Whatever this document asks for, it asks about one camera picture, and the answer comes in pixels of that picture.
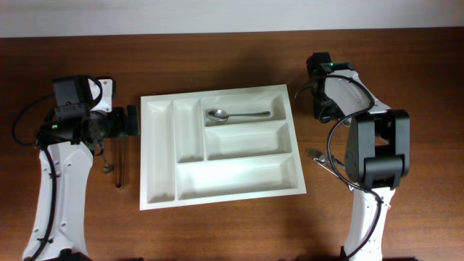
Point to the steel fork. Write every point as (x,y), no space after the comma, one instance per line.
(315,154)
(326,165)

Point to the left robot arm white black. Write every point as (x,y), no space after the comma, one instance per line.
(71,136)

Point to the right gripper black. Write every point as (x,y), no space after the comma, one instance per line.
(318,109)

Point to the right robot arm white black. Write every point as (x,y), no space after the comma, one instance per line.
(368,149)

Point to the white plastic cutlery tray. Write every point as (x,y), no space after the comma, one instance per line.
(187,159)

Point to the small steel teaspoon angled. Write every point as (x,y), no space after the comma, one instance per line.
(108,167)

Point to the steel tablespoon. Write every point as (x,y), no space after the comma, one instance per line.
(220,115)

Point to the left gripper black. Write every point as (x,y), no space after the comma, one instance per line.
(122,128)

